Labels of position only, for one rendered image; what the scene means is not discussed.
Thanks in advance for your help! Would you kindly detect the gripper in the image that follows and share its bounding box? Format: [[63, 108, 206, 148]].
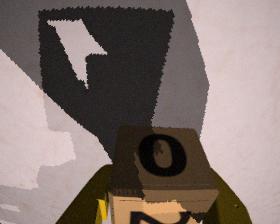
[[55, 164, 252, 224]]

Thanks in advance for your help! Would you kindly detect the brown wooden number cube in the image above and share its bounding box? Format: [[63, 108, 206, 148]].
[[108, 125, 220, 224]]

